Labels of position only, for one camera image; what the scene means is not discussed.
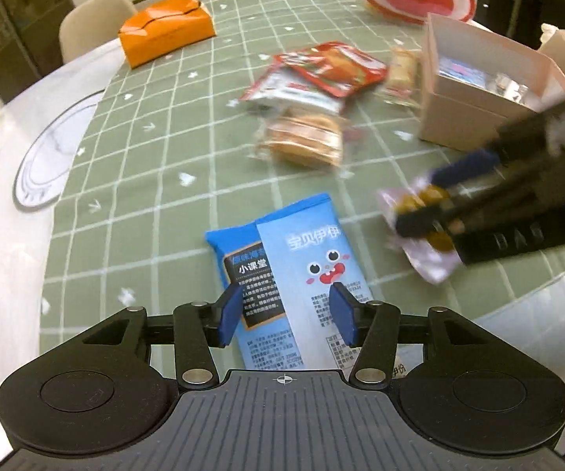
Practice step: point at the small clear cake packet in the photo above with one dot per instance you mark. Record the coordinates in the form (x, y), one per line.
(402, 71)

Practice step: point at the green grid tablecloth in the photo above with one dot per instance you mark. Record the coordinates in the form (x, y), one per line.
(165, 157)

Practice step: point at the blue cartoon snack packet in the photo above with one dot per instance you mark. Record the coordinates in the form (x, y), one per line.
(307, 255)

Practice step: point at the orange tissue box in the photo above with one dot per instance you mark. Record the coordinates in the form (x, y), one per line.
(165, 34)

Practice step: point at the white and red snack packet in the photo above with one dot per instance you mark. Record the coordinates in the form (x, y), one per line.
(282, 91)

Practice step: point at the beige dining chair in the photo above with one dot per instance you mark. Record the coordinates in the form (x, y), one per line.
(91, 24)

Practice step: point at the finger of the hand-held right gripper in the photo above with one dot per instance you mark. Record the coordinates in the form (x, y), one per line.
(417, 221)
(464, 167)

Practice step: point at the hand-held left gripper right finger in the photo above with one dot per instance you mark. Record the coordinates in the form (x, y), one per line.
(344, 314)

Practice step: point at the green olive packet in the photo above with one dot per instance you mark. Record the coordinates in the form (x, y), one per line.
(429, 265)

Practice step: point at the pink cardboard box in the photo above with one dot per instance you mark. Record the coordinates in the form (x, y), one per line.
(454, 117)

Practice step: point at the clear packet of round cakes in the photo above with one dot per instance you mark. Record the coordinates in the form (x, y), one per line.
(307, 140)

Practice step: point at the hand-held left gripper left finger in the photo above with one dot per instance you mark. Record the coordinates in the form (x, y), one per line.
(231, 319)

